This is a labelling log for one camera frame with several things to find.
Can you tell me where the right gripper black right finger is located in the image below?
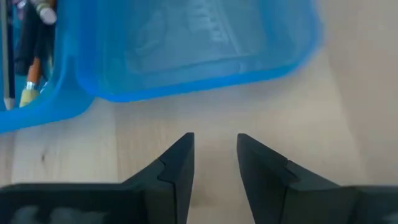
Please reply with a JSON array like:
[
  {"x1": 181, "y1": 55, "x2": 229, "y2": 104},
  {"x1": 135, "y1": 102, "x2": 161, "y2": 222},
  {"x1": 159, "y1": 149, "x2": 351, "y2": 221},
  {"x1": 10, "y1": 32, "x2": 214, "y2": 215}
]
[{"x1": 237, "y1": 133, "x2": 398, "y2": 224}]

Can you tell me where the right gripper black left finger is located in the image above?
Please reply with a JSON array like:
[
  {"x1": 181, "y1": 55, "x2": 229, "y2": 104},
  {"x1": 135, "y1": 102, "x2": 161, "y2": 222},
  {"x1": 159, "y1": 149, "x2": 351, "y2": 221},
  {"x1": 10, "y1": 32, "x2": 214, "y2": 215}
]
[{"x1": 0, "y1": 133, "x2": 195, "y2": 224}]

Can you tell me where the blue plastic supply box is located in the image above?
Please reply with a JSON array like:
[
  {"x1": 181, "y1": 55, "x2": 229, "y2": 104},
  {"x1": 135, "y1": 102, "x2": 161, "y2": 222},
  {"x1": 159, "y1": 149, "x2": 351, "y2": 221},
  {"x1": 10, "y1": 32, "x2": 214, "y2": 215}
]
[{"x1": 0, "y1": 0, "x2": 324, "y2": 135}]

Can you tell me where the thin black pencil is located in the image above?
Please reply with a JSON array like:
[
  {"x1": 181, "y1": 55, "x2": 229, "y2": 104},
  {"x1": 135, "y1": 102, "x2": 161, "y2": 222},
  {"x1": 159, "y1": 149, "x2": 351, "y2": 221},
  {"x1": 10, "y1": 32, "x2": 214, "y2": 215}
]
[{"x1": 6, "y1": 12, "x2": 16, "y2": 111}]

